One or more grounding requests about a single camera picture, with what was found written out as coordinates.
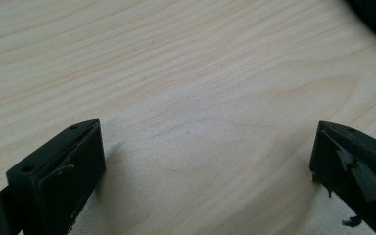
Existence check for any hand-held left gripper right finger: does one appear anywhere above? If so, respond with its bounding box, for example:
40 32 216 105
308 120 376 235

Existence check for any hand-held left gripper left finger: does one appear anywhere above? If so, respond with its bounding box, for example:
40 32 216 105
5 118 107 235

